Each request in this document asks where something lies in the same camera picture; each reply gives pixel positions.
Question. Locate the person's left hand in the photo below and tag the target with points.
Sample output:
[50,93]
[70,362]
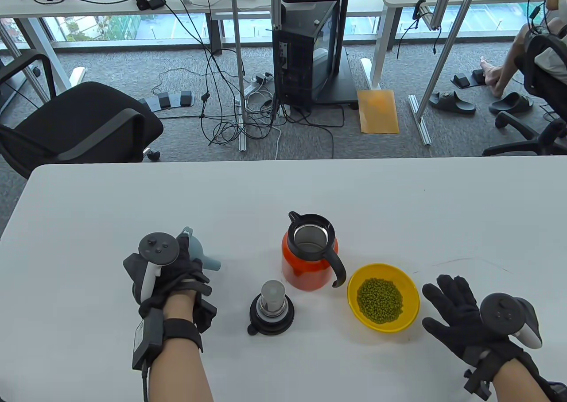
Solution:
[188,273]

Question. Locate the person's right hand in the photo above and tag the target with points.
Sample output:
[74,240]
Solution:
[456,318]

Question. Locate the blue plastic funnel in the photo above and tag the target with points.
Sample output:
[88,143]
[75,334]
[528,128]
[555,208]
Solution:
[199,249]

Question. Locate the yellow plastic bowl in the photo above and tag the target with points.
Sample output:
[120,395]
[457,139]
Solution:
[407,295]

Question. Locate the pile of green mung beans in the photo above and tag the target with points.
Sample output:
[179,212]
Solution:
[380,301]

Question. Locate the black kettle lid steel stopper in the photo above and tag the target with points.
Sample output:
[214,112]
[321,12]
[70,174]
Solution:
[271,309]

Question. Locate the orange hot water kettle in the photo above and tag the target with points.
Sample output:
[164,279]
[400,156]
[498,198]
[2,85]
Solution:
[305,269]

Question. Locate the person's left forearm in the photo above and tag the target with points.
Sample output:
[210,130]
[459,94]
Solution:
[181,375]

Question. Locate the black left hand controller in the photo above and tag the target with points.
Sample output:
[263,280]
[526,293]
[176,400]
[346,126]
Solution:
[157,247]

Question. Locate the black hand controller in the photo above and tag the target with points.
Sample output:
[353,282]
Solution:
[505,313]
[157,247]

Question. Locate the black right hand controller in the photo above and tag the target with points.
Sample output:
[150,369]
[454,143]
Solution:
[505,313]

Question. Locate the grey foot pedals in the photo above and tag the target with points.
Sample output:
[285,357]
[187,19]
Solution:
[170,99]

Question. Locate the black office chair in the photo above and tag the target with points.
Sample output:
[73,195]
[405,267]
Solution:
[88,123]
[527,138]

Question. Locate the white power strip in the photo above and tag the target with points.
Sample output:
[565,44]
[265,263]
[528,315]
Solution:
[254,85]

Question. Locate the black slipper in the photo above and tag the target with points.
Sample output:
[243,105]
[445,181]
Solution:
[452,102]
[511,104]

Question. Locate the orange floor mat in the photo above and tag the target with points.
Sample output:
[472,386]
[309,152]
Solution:
[377,112]

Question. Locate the black foot pedal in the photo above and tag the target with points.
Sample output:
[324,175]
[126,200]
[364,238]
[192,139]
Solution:
[463,79]

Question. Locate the black computer tower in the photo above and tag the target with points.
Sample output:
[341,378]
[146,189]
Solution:
[297,56]

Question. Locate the black rolling stand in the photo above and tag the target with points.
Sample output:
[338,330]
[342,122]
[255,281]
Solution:
[345,87]

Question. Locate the black power adapter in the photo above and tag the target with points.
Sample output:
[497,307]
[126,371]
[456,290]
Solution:
[148,1]

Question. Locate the black left wrist camera band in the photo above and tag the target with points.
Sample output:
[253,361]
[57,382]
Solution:
[148,338]

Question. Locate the aluminium frame post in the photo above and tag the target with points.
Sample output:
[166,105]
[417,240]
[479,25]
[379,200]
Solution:
[438,65]
[238,65]

